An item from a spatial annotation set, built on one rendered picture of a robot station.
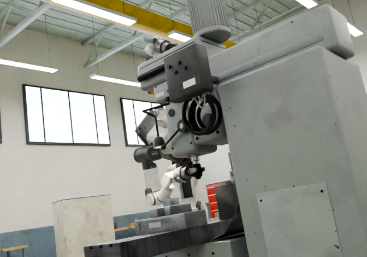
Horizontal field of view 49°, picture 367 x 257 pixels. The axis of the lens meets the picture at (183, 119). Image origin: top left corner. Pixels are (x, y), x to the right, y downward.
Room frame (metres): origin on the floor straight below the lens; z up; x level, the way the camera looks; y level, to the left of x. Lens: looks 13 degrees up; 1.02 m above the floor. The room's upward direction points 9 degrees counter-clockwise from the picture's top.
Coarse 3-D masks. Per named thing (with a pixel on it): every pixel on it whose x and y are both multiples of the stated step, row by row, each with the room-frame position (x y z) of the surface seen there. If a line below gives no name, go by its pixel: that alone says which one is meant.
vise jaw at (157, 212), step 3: (150, 210) 1.99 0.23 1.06; (153, 210) 1.97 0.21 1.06; (156, 210) 1.96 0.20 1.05; (159, 210) 1.97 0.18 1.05; (162, 210) 1.99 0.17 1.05; (150, 213) 1.99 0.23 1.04; (153, 213) 1.98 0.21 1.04; (156, 213) 1.96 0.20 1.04; (159, 213) 1.97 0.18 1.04; (162, 213) 1.98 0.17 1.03; (150, 216) 1.99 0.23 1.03; (153, 216) 1.98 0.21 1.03; (156, 216) 1.97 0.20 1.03; (159, 216) 1.97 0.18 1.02
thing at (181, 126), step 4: (180, 120) 2.05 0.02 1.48; (180, 124) 2.05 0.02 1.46; (180, 128) 2.06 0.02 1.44; (184, 128) 2.04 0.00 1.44; (176, 132) 2.08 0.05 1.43; (184, 132) 2.06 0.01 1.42; (172, 136) 2.10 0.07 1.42; (168, 140) 2.12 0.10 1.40; (164, 144) 2.14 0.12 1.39; (164, 148) 2.15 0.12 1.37
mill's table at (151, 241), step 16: (208, 224) 2.01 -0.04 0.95; (224, 224) 2.11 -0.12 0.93; (128, 240) 1.66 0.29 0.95; (144, 240) 1.68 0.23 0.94; (160, 240) 1.75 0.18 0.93; (176, 240) 1.83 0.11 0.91; (192, 240) 1.91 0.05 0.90; (208, 240) 2.00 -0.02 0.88; (96, 256) 1.68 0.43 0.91; (112, 256) 1.62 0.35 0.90; (128, 256) 1.61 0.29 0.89; (144, 256) 1.68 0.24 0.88
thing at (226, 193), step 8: (224, 184) 2.34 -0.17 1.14; (232, 184) 2.30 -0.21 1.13; (216, 192) 2.35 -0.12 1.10; (224, 192) 2.33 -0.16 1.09; (232, 192) 2.30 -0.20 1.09; (224, 200) 2.33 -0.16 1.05; (232, 200) 2.31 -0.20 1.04; (224, 208) 2.34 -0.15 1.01; (232, 208) 2.31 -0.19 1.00; (224, 216) 2.34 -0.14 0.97; (232, 216) 2.32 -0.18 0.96
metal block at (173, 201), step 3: (171, 198) 1.97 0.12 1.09; (174, 198) 1.98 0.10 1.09; (177, 198) 2.00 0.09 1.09; (165, 201) 1.98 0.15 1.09; (168, 201) 1.97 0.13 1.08; (171, 201) 1.97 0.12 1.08; (174, 201) 1.98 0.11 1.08; (177, 201) 2.00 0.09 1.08; (165, 204) 1.98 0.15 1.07; (168, 204) 1.97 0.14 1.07; (171, 204) 1.96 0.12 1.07; (174, 204) 1.98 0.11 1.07; (177, 204) 1.99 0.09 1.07
